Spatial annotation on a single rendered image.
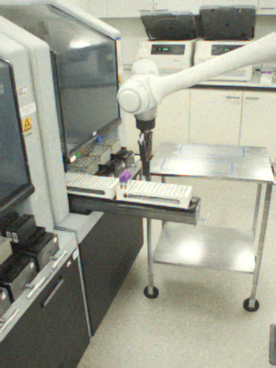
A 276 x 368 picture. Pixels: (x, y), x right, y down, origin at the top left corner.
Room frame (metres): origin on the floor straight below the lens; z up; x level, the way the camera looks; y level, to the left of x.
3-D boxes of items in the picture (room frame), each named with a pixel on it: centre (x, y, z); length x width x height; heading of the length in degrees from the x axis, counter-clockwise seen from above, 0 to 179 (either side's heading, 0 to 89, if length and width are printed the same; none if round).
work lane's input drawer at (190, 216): (1.37, 0.07, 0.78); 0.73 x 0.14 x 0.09; 71
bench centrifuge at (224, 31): (3.78, -0.91, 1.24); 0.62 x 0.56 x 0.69; 161
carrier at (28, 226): (1.06, 0.41, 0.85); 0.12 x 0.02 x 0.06; 161
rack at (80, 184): (1.43, 0.24, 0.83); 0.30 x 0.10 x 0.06; 71
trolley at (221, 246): (1.74, -0.37, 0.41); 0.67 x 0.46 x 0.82; 76
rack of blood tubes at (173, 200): (1.32, -0.06, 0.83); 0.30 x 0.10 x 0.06; 71
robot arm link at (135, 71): (1.31, -0.03, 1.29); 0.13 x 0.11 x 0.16; 166
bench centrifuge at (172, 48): (3.97, -0.36, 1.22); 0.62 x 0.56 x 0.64; 159
